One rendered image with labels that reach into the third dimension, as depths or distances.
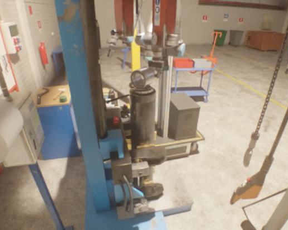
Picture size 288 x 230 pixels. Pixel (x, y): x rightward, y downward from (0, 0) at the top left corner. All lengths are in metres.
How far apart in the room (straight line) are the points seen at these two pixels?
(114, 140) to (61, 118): 1.53
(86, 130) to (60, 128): 1.41
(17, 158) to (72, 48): 0.79
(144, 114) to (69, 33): 0.78
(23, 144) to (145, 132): 0.89
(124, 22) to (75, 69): 0.48
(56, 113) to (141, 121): 1.58
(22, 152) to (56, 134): 1.68
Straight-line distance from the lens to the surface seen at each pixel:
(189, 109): 2.72
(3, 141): 1.04
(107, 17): 12.12
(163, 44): 1.24
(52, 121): 2.93
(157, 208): 2.30
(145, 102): 1.47
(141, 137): 1.64
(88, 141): 1.65
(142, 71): 1.43
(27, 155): 1.40
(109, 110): 1.90
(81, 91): 1.43
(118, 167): 1.42
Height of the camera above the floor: 2.05
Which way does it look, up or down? 29 degrees down
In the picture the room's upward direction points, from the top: straight up
